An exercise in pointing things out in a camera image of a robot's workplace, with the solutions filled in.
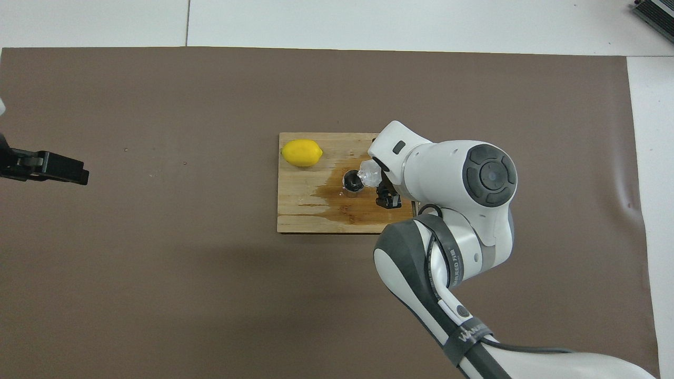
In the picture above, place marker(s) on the yellow lemon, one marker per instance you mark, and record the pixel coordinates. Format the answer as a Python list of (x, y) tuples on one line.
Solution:
[(301, 152)]

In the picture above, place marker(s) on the steel jigger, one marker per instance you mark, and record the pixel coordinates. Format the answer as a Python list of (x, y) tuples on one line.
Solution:
[(352, 183)]

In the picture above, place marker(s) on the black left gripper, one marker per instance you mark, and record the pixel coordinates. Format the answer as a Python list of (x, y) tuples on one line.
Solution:
[(4, 158)]

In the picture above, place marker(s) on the brown paper mat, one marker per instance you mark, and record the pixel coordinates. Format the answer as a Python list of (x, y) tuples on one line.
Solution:
[(210, 289)]

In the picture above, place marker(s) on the grey ribbed metal device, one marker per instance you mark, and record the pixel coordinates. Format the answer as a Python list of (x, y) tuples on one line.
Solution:
[(658, 13)]

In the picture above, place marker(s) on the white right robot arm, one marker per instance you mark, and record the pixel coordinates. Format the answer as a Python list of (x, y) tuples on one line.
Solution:
[(447, 173)]

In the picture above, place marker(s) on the small clear plastic cup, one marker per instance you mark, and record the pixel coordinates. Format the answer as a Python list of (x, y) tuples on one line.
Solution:
[(369, 172)]

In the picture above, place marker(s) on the wooden cutting board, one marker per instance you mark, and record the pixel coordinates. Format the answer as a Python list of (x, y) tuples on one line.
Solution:
[(305, 210)]

